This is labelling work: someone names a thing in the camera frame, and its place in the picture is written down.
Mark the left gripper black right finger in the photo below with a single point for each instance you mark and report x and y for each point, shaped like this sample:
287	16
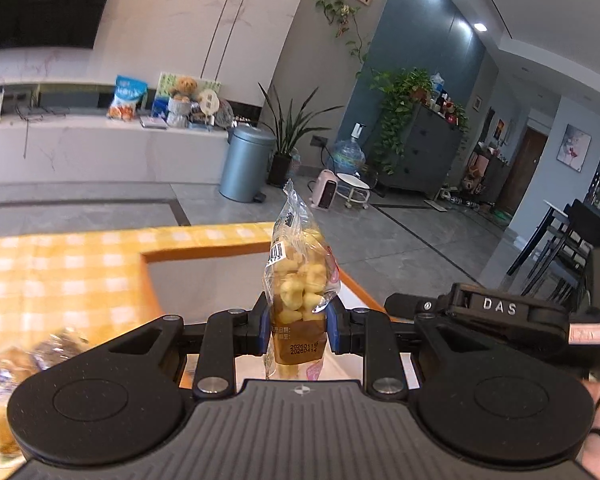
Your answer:
369	334

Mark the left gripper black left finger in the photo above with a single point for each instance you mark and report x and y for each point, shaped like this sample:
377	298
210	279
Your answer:
227	336

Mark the yellow puff snack bag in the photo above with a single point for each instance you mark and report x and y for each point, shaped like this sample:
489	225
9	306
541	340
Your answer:
300	278

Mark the potato sticks snack bag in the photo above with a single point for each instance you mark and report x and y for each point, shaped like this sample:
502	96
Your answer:
17	363

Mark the orange cardboard box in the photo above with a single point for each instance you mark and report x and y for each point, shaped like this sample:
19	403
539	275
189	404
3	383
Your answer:
194	282

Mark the black dining chair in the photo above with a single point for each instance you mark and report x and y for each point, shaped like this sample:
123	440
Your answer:
572	232

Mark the pink small heater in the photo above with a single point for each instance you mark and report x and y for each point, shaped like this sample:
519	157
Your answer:
324	190

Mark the white round stool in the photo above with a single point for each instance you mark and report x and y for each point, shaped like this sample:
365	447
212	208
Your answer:
353	190

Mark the yellow checkered tablecloth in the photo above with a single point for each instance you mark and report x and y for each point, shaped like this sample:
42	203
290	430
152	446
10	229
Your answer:
96	282

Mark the grey round trash bin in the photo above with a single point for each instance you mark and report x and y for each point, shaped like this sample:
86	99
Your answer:
246	164

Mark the water jug with pump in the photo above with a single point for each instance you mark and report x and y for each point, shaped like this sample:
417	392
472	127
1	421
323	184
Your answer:
347	155

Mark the dark grey drawer cabinet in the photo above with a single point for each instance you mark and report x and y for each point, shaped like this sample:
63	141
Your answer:
430	144

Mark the brown wooden door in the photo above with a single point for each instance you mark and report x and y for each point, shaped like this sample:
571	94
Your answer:
520	175

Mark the green potted plant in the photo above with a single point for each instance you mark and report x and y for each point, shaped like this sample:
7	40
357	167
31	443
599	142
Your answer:
288	127

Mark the hanging ivy plant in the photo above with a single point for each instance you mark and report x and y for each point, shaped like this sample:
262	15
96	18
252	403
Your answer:
401	91

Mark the teddy bear toy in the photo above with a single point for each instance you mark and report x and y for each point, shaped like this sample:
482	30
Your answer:
180	101

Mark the blue snack bag on cabinet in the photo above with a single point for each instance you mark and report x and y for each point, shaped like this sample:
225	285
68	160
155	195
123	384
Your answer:
128	92

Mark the white marble tv cabinet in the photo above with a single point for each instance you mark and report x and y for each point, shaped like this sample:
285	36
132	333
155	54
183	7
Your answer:
74	148

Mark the flower wall painting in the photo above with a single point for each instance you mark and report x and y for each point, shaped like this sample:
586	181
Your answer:
574	148

